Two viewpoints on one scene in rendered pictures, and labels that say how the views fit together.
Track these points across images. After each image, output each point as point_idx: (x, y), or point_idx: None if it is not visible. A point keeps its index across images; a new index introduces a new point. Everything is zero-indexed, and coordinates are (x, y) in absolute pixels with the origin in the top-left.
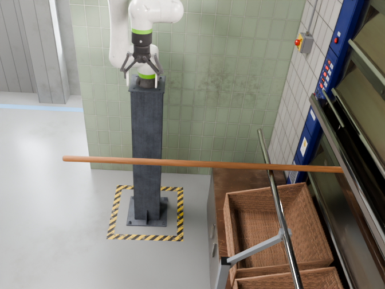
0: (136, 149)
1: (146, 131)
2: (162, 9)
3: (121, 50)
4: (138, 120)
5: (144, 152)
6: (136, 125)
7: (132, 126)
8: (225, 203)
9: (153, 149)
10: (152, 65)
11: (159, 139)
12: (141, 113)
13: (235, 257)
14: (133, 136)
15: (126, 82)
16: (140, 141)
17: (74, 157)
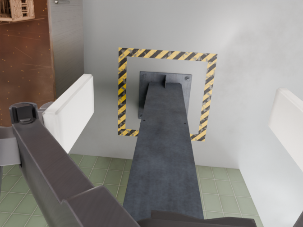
0: (183, 138)
1: (164, 159)
2: None
3: None
4: (181, 177)
5: (167, 134)
6: (184, 169)
7: (194, 168)
8: (25, 16)
9: (152, 136)
10: (53, 180)
11: (138, 148)
12: (175, 188)
13: None
14: (189, 153)
15: (298, 99)
16: (175, 146)
17: None
